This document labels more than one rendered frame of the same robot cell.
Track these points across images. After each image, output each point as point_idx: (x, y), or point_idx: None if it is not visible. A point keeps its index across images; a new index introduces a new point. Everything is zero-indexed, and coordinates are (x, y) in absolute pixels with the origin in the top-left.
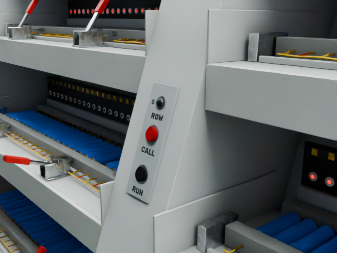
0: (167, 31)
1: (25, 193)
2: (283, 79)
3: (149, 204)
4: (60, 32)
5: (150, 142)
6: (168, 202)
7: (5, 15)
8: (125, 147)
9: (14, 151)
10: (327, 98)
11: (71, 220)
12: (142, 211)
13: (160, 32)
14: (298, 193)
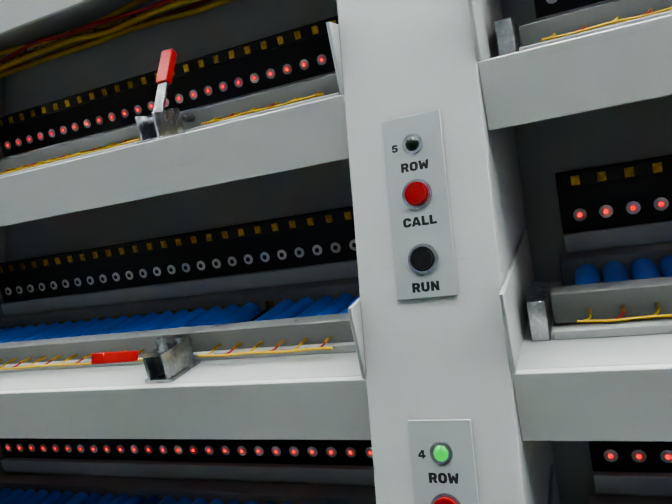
0: (372, 45)
1: (113, 432)
2: (627, 33)
3: (459, 295)
4: (47, 158)
5: (420, 205)
6: (498, 273)
7: None
8: (361, 238)
9: (35, 382)
10: None
11: (274, 413)
12: (449, 312)
13: (358, 52)
14: (566, 245)
